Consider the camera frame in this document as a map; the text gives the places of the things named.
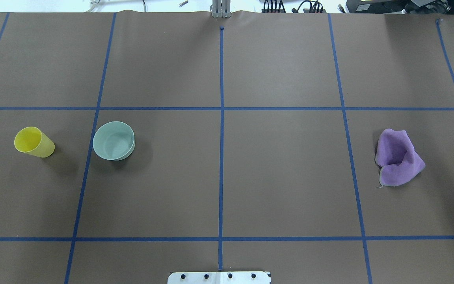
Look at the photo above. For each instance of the yellow plastic cup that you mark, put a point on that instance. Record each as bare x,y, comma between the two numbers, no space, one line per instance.
34,142

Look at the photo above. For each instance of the black electronics box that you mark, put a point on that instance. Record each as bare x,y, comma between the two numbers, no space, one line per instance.
400,6

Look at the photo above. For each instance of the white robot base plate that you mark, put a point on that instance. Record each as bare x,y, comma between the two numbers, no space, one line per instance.
220,277

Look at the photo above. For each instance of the light green plastic bowl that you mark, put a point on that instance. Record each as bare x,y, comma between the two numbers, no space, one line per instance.
114,141

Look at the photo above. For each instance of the purple microfiber cloth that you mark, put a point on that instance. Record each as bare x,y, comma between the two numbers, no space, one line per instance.
396,156

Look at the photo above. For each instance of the black power strip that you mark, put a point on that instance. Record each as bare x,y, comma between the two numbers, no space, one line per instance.
304,7

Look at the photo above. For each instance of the grey metal camera post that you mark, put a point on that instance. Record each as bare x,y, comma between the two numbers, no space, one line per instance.
221,9

